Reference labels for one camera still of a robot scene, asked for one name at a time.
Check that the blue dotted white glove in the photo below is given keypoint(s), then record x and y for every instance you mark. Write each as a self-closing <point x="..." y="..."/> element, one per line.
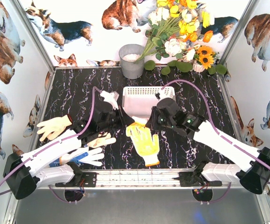
<point x="82" y="155"/>

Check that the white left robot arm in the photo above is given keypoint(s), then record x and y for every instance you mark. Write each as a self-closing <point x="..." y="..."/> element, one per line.
<point x="21" y="168"/>

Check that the cream knit glove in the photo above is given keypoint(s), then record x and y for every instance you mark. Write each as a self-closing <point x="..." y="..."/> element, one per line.
<point x="52" y="128"/>
<point x="102" y="140"/>

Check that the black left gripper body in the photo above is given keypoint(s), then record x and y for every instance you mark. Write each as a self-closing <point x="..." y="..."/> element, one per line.
<point x="119" y="115"/>

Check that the grey metal bucket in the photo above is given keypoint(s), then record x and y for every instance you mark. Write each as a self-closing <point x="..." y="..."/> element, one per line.
<point x="131" y="62"/>

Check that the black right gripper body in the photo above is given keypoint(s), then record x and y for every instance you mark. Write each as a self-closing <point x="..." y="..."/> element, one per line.
<point x="153" y="117"/>

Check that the orange dotted white glove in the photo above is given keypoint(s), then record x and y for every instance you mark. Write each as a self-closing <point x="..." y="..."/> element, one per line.
<point x="146" y="144"/>

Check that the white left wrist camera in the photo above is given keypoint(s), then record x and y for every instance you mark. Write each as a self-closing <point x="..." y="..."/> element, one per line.
<point x="111" y="98"/>

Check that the aluminium front rail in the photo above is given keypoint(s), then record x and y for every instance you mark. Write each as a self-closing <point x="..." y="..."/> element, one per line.
<point x="144" y="178"/>

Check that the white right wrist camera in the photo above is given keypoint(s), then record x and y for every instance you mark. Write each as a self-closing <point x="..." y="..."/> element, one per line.
<point x="160" y="96"/>

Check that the artificial flower bouquet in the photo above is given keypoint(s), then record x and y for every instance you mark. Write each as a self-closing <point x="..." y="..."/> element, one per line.
<point x="177" y="29"/>

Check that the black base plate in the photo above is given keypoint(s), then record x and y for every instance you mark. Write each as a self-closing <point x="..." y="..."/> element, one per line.
<point x="195" y="178"/>
<point x="86" y="179"/>

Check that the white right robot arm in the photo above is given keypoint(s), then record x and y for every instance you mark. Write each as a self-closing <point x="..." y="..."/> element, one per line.
<point x="250" y="166"/>

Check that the white plastic storage basket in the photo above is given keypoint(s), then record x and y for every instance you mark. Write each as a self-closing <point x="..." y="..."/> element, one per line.
<point x="138" y="100"/>

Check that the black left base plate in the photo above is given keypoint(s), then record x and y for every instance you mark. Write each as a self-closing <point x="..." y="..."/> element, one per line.
<point x="86" y="179"/>

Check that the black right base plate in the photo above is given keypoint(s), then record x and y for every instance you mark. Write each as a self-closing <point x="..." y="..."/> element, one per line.
<point x="195" y="178"/>

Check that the sunflower pot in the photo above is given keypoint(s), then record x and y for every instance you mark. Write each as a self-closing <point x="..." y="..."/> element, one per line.
<point x="206" y="59"/>

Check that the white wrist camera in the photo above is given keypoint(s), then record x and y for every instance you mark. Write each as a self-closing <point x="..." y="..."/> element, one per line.
<point x="160" y="96"/>
<point x="111" y="98"/>

